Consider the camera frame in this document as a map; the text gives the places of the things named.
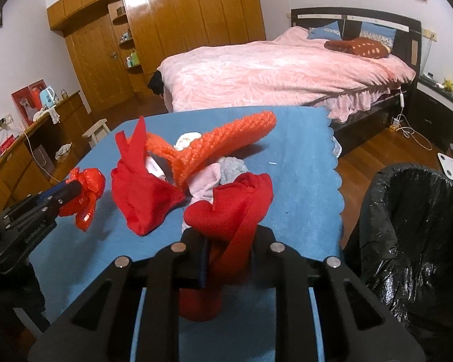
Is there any blue pillow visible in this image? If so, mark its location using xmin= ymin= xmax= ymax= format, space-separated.
xmin=307 ymin=20 xmax=342 ymax=40
xmin=360 ymin=21 xmax=397 ymax=48

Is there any white cloth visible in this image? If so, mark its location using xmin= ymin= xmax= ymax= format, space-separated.
xmin=143 ymin=156 xmax=167 ymax=181

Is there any red dotted pillow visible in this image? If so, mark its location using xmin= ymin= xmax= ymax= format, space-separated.
xmin=323 ymin=37 xmax=392 ymax=60

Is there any small white stool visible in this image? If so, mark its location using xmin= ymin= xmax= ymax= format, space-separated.
xmin=82 ymin=118 xmax=110 ymax=148

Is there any dark cloth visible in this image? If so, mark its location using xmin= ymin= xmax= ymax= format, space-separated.
xmin=148 ymin=70 xmax=166 ymax=96

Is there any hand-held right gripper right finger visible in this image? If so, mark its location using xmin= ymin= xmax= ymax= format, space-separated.
xmin=248 ymin=227 xmax=428 ymax=362

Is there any dark bed frame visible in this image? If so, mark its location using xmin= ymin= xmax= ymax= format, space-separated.
xmin=290 ymin=7 xmax=424 ymax=156

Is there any black nightstand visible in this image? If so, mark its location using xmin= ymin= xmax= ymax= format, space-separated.
xmin=411 ymin=75 xmax=453 ymax=152

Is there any blue tablecloth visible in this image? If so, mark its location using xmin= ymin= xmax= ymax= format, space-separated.
xmin=13 ymin=106 xmax=345 ymax=362

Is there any small red box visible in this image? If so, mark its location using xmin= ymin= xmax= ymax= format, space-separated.
xmin=0 ymin=134 xmax=18 ymax=155

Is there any white bathroom scale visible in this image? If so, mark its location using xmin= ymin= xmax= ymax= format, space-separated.
xmin=437 ymin=152 xmax=453 ymax=186

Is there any crumpled red cloth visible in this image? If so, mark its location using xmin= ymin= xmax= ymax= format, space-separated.
xmin=111 ymin=116 xmax=186 ymax=237

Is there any black trash bag bin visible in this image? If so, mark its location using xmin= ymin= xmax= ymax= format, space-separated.
xmin=343 ymin=163 xmax=453 ymax=351

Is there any light blue kettle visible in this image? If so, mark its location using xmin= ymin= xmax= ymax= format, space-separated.
xmin=39 ymin=85 xmax=57 ymax=108

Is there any bed with pink cover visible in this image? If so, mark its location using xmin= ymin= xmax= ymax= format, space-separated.
xmin=160 ymin=26 xmax=418 ymax=124

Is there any wooden dresser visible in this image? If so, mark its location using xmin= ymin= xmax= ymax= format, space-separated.
xmin=0 ymin=90 xmax=94 ymax=217

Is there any long red cloth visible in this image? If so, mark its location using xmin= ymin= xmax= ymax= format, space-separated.
xmin=178 ymin=172 xmax=275 ymax=322

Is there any white charger cable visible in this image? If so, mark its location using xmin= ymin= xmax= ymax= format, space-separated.
xmin=394 ymin=90 xmax=433 ymax=151

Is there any red plastic bag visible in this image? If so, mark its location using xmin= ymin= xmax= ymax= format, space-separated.
xmin=58 ymin=167 xmax=106 ymax=233

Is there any wooden wardrobe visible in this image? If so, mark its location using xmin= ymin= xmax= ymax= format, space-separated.
xmin=47 ymin=0 xmax=267 ymax=114

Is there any grey cloth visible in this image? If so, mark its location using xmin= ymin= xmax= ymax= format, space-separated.
xmin=216 ymin=156 xmax=250 ymax=186

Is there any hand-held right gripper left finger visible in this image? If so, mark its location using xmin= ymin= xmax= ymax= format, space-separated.
xmin=28 ymin=229 xmax=209 ymax=362

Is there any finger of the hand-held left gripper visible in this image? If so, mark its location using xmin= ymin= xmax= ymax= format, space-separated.
xmin=30 ymin=179 xmax=82 ymax=205
xmin=35 ymin=187 xmax=82 ymax=216

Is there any white paper ball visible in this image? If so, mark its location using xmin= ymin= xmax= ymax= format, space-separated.
xmin=175 ymin=132 xmax=201 ymax=152

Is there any pale pink cloth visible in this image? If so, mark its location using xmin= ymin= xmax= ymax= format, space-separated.
xmin=190 ymin=163 xmax=223 ymax=201

